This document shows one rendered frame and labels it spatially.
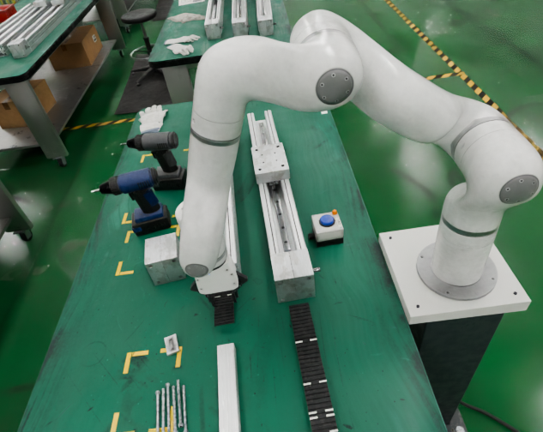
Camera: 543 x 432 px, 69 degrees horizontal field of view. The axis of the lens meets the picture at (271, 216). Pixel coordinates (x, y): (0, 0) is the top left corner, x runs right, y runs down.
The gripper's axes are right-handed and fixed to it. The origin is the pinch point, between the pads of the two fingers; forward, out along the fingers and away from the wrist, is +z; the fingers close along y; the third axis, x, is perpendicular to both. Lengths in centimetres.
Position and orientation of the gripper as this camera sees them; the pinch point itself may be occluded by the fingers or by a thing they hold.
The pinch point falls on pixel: (223, 296)
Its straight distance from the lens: 108.2
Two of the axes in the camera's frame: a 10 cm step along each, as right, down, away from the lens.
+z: 1.2, 7.3, 6.8
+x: -1.2, -6.7, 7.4
